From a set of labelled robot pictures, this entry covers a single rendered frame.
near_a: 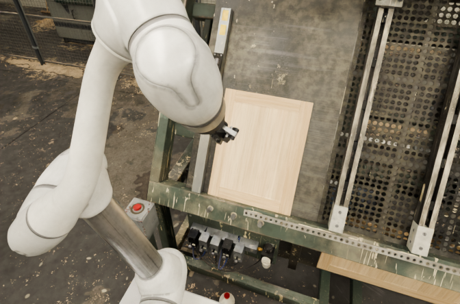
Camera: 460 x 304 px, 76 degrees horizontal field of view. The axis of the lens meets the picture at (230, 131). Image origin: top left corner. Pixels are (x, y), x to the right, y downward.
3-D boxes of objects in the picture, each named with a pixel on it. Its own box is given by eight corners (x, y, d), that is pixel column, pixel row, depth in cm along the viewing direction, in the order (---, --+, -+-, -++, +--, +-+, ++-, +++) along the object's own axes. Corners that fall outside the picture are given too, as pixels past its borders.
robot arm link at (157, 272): (149, 317, 117) (163, 263, 134) (187, 316, 113) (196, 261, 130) (9, 192, 72) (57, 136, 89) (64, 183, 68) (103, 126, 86)
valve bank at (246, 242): (180, 259, 161) (174, 234, 146) (191, 237, 172) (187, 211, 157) (270, 289, 148) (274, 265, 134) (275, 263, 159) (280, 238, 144)
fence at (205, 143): (194, 189, 160) (191, 191, 156) (224, 9, 149) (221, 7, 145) (202, 191, 159) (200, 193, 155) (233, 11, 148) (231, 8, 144)
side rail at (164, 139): (159, 176, 172) (148, 180, 162) (188, -19, 159) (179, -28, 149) (168, 178, 171) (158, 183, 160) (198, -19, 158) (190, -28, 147)
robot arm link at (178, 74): (239, 109, 46) (202, 45, 50) (226, 64, 31) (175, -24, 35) (178, 142, 46) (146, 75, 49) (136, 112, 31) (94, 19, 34)
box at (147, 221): (127, 236, 152) (120, 214, 141) (140, 218, 161) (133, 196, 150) (148, 243, 149) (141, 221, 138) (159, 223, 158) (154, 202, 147)
